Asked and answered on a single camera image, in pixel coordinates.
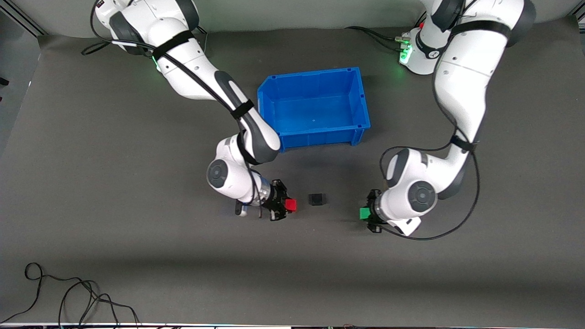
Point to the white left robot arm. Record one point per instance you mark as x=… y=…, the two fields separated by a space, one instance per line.
x=461 y=87

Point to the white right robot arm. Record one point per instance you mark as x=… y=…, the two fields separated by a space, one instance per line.
x=183 y=59

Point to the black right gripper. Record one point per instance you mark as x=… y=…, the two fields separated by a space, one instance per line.
x=274 y=197

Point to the black cube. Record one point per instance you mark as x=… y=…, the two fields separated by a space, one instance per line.
x=316 y=199

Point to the black frame rail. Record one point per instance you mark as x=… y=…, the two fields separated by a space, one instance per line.
x=580 y=18
x=27 y=20

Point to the red cube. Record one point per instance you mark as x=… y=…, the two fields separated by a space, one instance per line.
x=291 y=205

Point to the blue plastic storage bin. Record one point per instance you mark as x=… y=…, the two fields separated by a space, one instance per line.
x=315 y=109

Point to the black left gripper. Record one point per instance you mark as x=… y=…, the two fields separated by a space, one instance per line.
x=371 y=204

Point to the green cube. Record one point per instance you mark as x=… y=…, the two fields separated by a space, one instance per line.
x=364 y=213

